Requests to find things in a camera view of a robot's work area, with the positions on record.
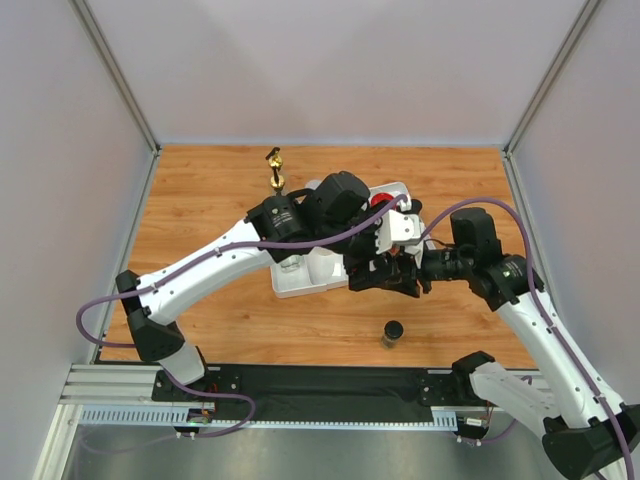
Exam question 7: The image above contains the salt jar blue label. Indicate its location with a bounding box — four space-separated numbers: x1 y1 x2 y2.
305 179 321 190

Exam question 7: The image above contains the glass oil bottle dark sauce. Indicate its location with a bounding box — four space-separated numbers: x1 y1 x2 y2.
270 167 286 194

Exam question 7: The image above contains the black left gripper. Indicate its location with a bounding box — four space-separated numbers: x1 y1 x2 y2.
319 201 399 293

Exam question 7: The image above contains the left aluminium corner post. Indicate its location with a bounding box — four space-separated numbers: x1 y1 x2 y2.
68 0 162 151

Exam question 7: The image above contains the aluminium frame rail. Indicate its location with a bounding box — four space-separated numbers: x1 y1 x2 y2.
61 365 490 435

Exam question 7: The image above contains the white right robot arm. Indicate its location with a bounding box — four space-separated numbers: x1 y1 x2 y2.
421 198 639 479

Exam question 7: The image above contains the red lid sauce jar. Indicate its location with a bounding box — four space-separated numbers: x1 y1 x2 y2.
369 192 394 207

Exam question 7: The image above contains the small black lid spice jar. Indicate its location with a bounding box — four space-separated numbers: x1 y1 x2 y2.
406 198 423 215
380 320 404 348

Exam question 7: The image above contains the aluminium corner post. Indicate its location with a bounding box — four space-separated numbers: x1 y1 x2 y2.
502 0 604 157
68 0 162 151

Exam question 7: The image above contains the right aluminium corner post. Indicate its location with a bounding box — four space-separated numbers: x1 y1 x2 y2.
502 0 604 157

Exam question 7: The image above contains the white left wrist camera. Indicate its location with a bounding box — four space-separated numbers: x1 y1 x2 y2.
375 210 424 257

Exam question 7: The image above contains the glass oil bottle brown sauce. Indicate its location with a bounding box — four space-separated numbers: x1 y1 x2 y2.
265 147 283 171

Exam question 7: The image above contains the clear glass oil bottle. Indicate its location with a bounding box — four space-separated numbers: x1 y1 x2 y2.
279 255 305 273

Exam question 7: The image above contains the white divided organizer tray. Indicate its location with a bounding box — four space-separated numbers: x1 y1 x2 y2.
270 182 412 298

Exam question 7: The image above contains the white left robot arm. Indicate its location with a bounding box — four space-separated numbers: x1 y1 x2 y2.
116 171 424 401

